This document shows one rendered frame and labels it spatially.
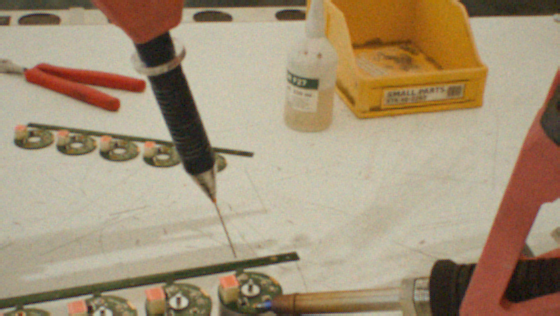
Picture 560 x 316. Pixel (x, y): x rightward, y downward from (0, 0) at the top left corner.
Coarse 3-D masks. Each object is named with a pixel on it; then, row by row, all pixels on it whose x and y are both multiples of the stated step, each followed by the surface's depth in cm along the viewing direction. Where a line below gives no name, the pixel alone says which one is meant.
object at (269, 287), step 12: (252, 276) 34; (264, 276) 34; (240, 288) 33; (264, 288) 33; (276, 288) 33; (240, 300) 32; (252, 300) 32; (264, 300) 33; (240, 312) 32; (252, 312) 32; (264, 312) 32
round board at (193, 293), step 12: (168, 288) 33; (180, 288) 33; (192, 288) 33; (168, 300) 32; (192, 300) 32; (204, 300) 32; (168, 312) 31; (180, 312) 32; (192, 312) 32; (204, 312) 32
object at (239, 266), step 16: (272, 256) 35; (288, 256) 35; (176, 272) 34; (192, 272) 34; (208, 272) 34; (224, 272) 34; (64, 288) 32; (80, 288) 33; (96, 288) 33; (112, 288) 33; (128, 288) 33; (0, 304) 31; (16, 304) 32; (32, 304) 32
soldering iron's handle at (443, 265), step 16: (432, 272) 28; (448, 272) 28; (464, 272) 27; (528, 272) 26; (544, 272) 26; (432, 288) 27; (448, 288) 27; (464, 288) 27; (512, 288) 26; (528, 288) 26; (544, 288) 26; (432, 304) 27; (448, 304) 27
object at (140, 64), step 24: (144, 48) 24; (168, 48) 25; (144, 72) 25; (168, 72) 25; (168, 96) 25; (192, 96) 26; (168, 120) 26; (192, 120) 26; (192, 144) 27; (192, 168) 27
